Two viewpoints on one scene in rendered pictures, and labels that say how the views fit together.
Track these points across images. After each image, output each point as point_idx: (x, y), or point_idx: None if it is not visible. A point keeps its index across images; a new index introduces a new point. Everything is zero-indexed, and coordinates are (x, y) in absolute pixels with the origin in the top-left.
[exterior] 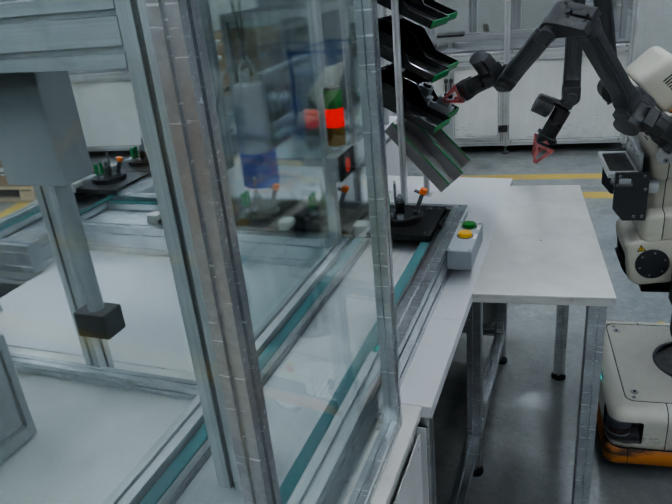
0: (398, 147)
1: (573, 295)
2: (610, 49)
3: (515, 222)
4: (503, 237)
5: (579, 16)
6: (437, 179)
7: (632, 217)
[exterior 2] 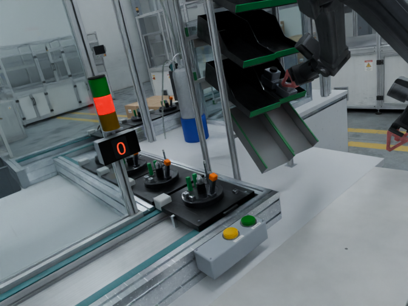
0: (225, 128)
1: None
2: (407, 13)
3: (340, 215)
4: (309, 233)
5: None
6: (258, 161)
7: None
